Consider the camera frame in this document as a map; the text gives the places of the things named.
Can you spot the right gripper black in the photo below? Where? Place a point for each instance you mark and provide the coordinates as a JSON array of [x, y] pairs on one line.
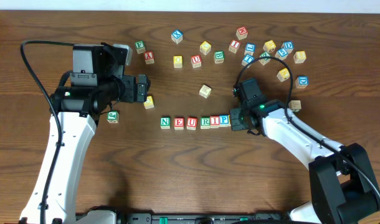
[[235, 119]]

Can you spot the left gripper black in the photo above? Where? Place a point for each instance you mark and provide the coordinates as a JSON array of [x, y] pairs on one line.
[[141, 88]]

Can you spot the yellow block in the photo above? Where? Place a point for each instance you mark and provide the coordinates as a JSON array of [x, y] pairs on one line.
[[299, 57], [205, 47], [230, 123], [269, 46], [149, 103], [178, 61]]

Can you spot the blue P block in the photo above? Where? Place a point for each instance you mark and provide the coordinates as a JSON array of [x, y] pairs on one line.
[[224, 120]]

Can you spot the red i block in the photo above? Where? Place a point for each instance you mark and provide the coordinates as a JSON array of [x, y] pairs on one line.
[[234, 46], [214, 121]]

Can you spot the green R block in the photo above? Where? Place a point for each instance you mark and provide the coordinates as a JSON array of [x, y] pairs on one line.
[[205, 123]]

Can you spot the green N block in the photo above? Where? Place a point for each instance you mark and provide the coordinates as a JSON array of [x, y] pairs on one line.
[[165, 122]]

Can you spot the red u block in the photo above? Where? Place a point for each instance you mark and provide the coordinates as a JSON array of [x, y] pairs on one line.
[[191, 123], [196, 61]]

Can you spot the red E block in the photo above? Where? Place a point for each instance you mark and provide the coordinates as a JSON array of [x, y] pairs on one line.
[[178, 123]]

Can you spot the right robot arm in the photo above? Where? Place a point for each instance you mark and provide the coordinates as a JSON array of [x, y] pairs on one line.
[[342, 181]]

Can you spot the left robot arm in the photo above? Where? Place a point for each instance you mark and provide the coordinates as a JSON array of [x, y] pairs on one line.
[[73, 123]]

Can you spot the green J block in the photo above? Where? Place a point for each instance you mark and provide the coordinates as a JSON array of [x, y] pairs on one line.
[[113, 117]]

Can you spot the green F block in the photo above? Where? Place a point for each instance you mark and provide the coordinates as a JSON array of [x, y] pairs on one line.
[[140, 47]]

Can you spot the white K block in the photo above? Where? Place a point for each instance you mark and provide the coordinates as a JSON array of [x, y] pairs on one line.
[[205, 91]]

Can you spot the white F block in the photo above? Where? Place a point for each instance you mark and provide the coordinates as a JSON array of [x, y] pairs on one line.
[[295, 105]]

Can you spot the blue T block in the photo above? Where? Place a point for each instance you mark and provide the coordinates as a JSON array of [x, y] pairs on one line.
[[247, 59]]

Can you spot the yellow block mid right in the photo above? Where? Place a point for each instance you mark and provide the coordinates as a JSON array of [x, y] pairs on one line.
[[283, 75]]

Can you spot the green Z block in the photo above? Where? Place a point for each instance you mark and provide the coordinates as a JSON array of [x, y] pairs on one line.
[[265, 58]]

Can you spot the blue X block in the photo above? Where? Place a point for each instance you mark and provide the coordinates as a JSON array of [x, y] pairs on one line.
[[177, 36]]

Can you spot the green B block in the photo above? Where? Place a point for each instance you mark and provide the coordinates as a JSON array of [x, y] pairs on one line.
[[219, 56]]

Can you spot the blue D block lower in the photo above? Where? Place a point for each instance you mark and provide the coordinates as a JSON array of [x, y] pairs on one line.
[[301, 82]]

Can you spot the blue d block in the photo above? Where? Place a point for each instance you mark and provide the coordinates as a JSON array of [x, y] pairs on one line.
[[288, 46], [301, 82]]

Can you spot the blue L block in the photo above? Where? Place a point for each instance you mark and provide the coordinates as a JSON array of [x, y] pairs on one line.
[[249, 49]]

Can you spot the blue S block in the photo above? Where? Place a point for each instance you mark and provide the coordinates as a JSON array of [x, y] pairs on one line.
[[281, 54]]

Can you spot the red H block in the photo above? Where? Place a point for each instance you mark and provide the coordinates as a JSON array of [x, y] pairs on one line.
[[241, 33]]

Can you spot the blue D block upper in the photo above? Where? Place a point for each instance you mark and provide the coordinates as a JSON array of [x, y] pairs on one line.
[[288, 46]]

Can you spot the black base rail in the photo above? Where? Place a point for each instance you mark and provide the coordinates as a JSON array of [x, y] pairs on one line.
[[183, 218]]

